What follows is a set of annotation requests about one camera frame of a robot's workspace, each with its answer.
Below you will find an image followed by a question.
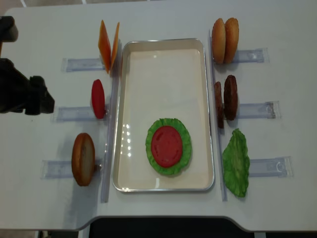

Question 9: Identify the clear acrylic left rack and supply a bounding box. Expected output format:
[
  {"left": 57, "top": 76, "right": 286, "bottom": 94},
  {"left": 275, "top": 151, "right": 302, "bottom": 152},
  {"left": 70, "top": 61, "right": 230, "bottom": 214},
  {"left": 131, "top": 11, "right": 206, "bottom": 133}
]
[{"left": 41, "top": 40, "right": 122, "bottom": 203}]

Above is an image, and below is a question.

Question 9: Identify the golden bun half inner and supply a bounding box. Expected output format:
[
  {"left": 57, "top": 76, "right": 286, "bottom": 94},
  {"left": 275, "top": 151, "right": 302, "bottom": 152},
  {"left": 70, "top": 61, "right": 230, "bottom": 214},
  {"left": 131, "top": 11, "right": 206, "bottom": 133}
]
[{"left": 224, "top": 17, "right": 239, "bottom": 63}]

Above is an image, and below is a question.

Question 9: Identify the brown meat patty far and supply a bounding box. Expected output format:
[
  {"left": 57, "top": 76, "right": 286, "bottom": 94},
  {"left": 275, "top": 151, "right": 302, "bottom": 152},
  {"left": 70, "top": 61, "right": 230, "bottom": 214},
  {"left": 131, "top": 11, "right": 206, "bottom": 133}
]
[{"left": 224, "top": 75, "right": 238, "bottom": 120}]

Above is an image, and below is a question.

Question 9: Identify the clear acrylic right rack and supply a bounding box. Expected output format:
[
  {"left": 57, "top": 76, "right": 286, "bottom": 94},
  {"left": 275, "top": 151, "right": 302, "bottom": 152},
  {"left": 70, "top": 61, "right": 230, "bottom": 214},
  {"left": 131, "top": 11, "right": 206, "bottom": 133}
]
[{"left": 209, "top": 29, "right": 294, "bottom": 202}]

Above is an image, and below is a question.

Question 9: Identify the brown meat patty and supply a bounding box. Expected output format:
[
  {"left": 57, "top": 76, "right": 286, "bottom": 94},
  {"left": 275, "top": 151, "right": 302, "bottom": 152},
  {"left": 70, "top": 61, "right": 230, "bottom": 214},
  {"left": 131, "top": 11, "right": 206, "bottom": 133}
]
[
  {"left": 214, "top": 81, "right": 224, "bottom": 129},
  {"left": 224, "top": 75, "right": 238, "bottom": 120}
]

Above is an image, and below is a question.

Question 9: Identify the green lettuce leaf on tray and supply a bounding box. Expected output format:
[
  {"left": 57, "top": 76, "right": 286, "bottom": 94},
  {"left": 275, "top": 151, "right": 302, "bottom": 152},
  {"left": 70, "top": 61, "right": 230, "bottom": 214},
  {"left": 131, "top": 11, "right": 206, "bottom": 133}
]
[{"left": 145, "top": 118, "right": 192, "bottom": 176}]

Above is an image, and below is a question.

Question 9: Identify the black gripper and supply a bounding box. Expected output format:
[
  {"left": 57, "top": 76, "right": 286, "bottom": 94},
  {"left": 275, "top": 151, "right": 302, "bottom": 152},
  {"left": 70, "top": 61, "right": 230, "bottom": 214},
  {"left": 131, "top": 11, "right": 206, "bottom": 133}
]
[{"left": 25, "top": 76, "right": 55, "bottom": 116}]

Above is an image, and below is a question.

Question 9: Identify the orange cheese slice right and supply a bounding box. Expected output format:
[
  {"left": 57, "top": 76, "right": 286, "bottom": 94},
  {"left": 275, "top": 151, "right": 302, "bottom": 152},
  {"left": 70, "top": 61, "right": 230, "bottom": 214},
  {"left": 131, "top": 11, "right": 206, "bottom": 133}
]
[{"left": 110, "top": 22, "right": 120, "bottom": 71}]

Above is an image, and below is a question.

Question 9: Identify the green lettuce leaf standing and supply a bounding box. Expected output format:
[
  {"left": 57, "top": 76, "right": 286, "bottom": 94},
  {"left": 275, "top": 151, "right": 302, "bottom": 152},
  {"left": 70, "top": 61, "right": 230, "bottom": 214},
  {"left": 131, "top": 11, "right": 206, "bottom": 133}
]
[{"left": 222, "top": 128, "right": 250, "bottom": 197}]

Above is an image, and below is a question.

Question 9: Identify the bun half with white face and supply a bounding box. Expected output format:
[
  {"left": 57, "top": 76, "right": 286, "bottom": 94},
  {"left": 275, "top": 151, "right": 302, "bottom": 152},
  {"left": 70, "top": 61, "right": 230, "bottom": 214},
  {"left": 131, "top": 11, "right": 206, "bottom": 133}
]
[{"left": 71, "top": 133, "right": 95, "bottom": 186}]

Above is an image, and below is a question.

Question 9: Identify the golden bun half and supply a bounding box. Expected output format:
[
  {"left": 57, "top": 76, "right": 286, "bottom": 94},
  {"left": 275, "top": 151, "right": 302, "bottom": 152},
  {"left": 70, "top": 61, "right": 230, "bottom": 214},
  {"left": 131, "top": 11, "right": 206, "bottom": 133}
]
[
  {"left": 224, "top": 17, "right": 239, "bottom": 63},
  {"left": 211, "top": 18, "right": 226, "bottom": 64}
]

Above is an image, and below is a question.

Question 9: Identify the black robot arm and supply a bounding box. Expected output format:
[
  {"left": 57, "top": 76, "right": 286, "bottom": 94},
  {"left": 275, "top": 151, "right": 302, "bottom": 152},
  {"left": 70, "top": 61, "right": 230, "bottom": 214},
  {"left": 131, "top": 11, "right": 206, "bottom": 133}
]
[{"left": 0, "top": 58, "right": 55, "bottom": 116}]

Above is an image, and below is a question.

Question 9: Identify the brown meat patty near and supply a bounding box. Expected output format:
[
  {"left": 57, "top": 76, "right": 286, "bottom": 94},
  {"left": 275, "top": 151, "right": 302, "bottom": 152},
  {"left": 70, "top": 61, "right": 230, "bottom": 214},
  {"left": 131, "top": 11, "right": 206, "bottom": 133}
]
[{"left": 214, "top": 81, "right": 224, "bottom": 129}]

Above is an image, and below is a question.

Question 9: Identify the clear acrylic rack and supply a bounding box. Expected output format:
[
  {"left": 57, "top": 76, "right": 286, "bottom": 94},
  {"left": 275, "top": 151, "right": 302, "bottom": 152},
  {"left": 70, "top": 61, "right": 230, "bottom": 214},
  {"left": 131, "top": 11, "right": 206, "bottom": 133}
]
[
  {"left": 209, "top": 29, "right": 294, "bottom": 202},
  {"left": 41, "top": 40, "right": 122, "bottom": 203}
]

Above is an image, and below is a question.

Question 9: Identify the orange cheese slice left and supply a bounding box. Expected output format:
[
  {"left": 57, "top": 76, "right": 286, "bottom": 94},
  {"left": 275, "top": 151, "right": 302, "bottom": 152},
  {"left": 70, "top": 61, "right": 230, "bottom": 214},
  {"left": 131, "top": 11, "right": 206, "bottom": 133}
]
[{"left": 98, "top": 20, "right": 111, "bottom": 74}]

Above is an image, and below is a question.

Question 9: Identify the white rectangular tray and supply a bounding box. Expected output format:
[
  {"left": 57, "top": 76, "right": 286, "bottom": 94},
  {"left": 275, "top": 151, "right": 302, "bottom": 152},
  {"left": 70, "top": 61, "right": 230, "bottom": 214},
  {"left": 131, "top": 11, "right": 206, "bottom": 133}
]
[{"left": 112, "top": 38, "right": 214, "bottom": 192}]

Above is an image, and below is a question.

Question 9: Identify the golden bun half outer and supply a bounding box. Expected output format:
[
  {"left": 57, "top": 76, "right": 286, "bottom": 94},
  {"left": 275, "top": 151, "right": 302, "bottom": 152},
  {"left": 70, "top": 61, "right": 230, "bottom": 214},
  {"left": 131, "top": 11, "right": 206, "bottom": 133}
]
[{"left": 211, "top": 18, "right": 226, "bottom": 64}]

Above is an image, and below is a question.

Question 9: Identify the orange cheese slice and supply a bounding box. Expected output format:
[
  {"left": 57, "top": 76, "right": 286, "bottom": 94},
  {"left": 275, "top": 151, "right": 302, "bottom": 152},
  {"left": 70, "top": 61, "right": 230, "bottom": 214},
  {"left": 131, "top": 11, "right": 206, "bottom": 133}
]
[
  {"left": 98, "top": 20, "right": 111, "bottom": 74},
  {"left": 110, "top": 22, "right": 120, "bottom": 71}
]

